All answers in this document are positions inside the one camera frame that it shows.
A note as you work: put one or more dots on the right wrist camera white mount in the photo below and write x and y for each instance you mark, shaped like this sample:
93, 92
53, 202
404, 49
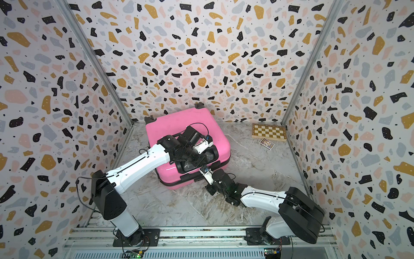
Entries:
207, 173

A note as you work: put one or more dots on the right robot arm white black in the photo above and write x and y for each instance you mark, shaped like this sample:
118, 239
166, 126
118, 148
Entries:
299, 215

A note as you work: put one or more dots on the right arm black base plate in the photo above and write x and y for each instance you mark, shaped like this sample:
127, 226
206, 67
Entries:
258, 236

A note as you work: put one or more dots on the wooden chessboard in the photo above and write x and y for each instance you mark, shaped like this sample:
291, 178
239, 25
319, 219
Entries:
269, 132

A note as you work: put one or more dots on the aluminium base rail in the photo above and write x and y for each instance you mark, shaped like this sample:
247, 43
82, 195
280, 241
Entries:
223, 242

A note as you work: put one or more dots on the purple card box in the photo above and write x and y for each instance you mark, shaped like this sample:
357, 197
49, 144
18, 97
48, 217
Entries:
267, 144

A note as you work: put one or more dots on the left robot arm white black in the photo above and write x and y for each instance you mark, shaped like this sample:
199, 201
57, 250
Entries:
107, 188

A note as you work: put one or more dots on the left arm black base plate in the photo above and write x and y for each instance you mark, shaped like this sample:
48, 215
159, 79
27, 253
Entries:
147, 237

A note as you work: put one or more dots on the pink hard-shell suitcase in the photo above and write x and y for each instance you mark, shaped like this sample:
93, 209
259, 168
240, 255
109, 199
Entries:
174, 124

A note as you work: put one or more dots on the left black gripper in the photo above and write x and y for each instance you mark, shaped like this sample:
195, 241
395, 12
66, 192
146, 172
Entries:
201, 161

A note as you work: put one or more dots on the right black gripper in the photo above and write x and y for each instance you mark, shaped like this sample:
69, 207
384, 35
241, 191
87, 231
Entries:
207, 188

